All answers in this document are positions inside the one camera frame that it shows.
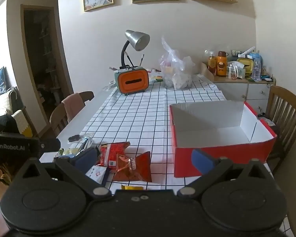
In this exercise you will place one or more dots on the black pen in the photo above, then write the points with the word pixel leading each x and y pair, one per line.
pixel 129 59
pixel 141 60

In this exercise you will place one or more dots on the yellow snack packet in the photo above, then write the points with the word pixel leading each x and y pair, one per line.
pixel 132 188

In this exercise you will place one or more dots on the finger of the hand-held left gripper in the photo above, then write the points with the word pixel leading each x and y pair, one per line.
pixel 50 144

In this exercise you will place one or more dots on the red cardboard box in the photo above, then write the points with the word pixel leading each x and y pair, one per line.
pixel 182 160

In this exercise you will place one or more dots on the clear plastic bag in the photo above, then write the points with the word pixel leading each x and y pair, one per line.
pixel 176 66

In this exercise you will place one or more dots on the yellow-green container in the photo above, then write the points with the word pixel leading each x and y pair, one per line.
pixel 245 65

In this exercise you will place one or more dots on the orange thermos flask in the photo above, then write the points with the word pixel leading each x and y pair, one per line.
pixel 222 65

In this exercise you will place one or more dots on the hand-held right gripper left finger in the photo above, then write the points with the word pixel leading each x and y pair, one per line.
pixel 85 159

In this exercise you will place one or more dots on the grey desk lamp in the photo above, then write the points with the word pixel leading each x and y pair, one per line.
pixel 137 39

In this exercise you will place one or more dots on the pink cloth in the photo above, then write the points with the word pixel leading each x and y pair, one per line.
pixel 72 106

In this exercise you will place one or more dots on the orange tissue box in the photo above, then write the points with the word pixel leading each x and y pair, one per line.
pixel 132 80

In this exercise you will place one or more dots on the yellow cushion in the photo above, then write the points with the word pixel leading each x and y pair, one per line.
pixel 22 123

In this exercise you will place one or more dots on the dark snack packet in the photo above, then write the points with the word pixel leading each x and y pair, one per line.
pixel 74 138

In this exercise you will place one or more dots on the white sideboard cabinet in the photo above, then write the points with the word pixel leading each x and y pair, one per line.
pixel 236 91

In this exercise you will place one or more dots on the blue bag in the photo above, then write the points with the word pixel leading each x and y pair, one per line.
pixel 256 55

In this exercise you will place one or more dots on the black clothes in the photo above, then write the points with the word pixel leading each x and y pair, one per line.
pixel 3 123

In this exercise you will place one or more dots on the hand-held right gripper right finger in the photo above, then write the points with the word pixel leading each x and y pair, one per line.
pixel 199 160

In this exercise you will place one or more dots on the silver snack packet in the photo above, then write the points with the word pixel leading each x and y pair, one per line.
pixel 86 143

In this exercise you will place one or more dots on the wooden door frame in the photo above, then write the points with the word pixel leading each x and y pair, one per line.
pixel 64 54

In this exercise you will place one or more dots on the wooden chair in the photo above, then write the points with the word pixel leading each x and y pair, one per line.
pixel 283 103
pixel 56 118

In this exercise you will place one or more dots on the orange liquid bottle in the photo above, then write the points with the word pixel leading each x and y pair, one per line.
pixel 212 64

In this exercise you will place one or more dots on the shiny orange-red snack packet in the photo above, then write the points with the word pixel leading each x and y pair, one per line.
pixel 138 170

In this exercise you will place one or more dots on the colourful flat box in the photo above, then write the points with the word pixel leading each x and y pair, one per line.
pixel 156 77

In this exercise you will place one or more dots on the blue cushion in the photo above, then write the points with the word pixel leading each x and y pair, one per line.
pixel 1 81

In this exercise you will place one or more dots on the red checked-edge snack packet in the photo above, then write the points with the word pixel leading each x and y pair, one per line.
pixel 111 153

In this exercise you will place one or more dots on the checked tablecloth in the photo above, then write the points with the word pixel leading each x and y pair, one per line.
pixel 138 118

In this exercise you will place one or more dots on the brown cardboard box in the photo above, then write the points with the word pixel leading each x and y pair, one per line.
pixel 207 72

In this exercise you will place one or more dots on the dark bag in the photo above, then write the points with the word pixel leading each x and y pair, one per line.
pixel 271 126

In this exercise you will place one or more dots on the sofa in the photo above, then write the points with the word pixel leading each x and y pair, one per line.
pixel 7 101

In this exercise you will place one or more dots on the clear water bottle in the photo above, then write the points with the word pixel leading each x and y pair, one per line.
pixel 256 70

